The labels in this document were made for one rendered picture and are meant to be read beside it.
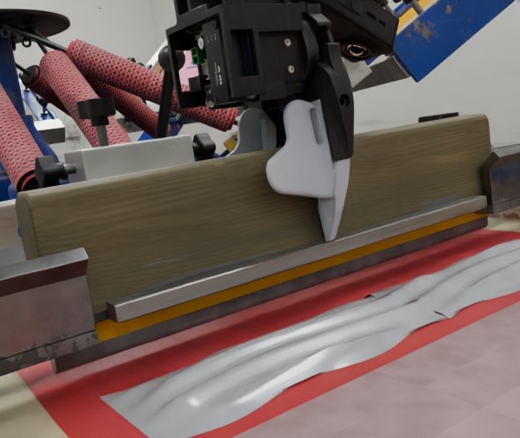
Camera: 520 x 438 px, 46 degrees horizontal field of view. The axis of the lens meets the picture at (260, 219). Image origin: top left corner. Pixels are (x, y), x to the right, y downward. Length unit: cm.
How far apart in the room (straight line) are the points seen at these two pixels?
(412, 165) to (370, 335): 19
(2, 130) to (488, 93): 220
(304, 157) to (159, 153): 30
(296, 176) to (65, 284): 15
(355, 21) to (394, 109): 265
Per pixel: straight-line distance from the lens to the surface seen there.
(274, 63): 38
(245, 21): 37
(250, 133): 43
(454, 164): 52
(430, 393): 28
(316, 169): 39
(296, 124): 39
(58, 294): 33
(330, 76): 38
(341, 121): 39
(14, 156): 82
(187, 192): 36
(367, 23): 45
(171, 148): 67
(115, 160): 65
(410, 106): 302
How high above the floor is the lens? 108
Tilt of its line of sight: 9 degrees down
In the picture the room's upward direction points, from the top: 8 degrees counter-clockwise
